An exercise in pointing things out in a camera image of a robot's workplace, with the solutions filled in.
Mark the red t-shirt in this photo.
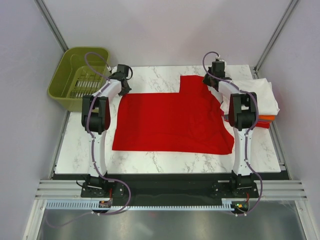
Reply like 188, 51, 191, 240
112, 75, 234, 155
224, 114, 271, 129

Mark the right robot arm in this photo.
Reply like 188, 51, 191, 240
203, 58, 259, 197

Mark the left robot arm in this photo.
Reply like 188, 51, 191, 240
81, 64, 133, 197

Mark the folded white t-shirt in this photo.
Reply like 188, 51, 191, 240
218, 78, 280, 116

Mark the olive green plastic basket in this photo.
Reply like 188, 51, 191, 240
47, 46, 109, 112

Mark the folded red t-shirt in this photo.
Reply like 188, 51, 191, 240
224, 114, 271, 129

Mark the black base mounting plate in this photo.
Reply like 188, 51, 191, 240
53, 170, 290, 206

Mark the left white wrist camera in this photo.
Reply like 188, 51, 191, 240
105, 66, 118, 77

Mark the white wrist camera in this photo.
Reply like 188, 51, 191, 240
105, 66, 118, 77
215, 56, 225, 62

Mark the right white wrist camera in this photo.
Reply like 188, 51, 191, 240
215, 56, 225, 62

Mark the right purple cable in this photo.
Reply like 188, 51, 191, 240
201, 51, 265, 217

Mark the right aluminium frame post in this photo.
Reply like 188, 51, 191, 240
250, 0, 300, 76

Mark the aluminium frame post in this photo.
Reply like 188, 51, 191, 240
34, 0, 69, 52
250, 0, 300, 76

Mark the left aluminium frame post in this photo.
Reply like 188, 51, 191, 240
34, 0, 69, 52

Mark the white slotted cable duct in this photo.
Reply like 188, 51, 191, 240
45, 199, 235, 211

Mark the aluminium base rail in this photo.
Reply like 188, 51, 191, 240
34, 179, 85, 200

